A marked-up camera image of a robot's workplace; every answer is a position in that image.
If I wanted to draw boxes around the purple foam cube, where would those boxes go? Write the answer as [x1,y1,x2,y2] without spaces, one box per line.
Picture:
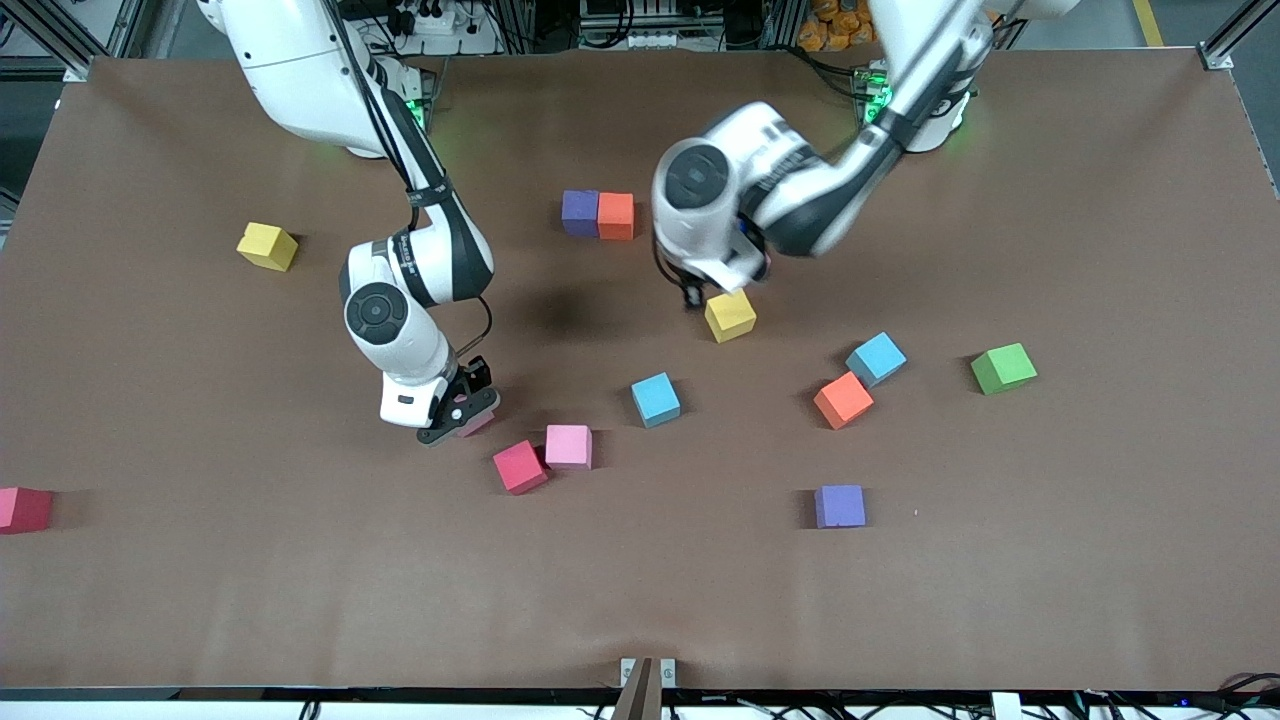
[561,190,601,238]
[814,484,867,529]

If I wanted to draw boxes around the green foam cube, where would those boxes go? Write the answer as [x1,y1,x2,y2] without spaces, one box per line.
[970,342,1039,396]

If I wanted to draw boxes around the blue foam cube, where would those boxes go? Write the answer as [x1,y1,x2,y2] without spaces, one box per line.
[845,331,909,390]
[630,372,682,429]

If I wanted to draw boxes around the orange foam cube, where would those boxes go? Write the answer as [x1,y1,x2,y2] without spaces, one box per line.
[813,371,875,431]
[597,192,636,241]

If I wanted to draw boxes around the brown table cover sheet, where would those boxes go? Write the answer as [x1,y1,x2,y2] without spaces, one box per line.
[0,48,1280,693]

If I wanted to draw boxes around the red foam cube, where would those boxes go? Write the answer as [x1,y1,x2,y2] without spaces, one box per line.
[0,486,54,535]
[492,440,550,496]

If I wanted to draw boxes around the aluminium frame profile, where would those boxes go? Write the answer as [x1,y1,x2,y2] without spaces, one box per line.
[0,0,151,83]
[1197,0,1280,71]

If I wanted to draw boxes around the silver metal mounting bracket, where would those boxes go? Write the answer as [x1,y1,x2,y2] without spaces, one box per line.
[620,657,677,690]

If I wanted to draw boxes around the yellow foam cube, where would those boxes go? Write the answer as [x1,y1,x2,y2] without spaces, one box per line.
[236,221,300,273]
[704,289,758,344]

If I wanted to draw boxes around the orange fruit net bag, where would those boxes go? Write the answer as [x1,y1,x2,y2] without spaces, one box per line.
[797,0,883,53]

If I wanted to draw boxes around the white power strip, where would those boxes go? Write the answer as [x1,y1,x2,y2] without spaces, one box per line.
[385,3,481,37]
[582,28,701,51]

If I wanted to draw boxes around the brown tapered post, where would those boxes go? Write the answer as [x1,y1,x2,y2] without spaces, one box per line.
[611,657,664,720]

